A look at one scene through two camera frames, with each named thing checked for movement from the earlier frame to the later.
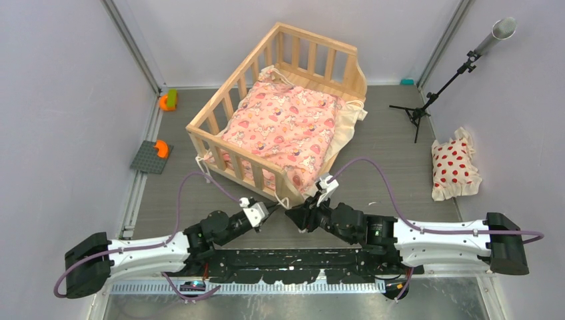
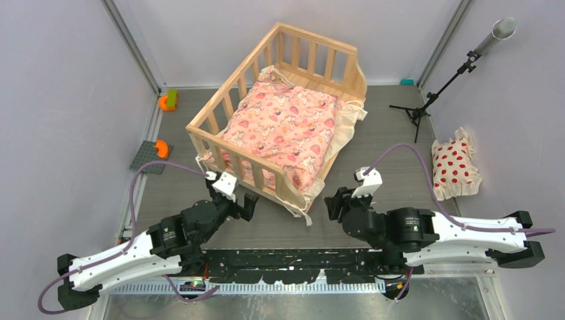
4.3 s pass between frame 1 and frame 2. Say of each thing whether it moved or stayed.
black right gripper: moved
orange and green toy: stayed
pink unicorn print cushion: stayed
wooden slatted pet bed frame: stayed
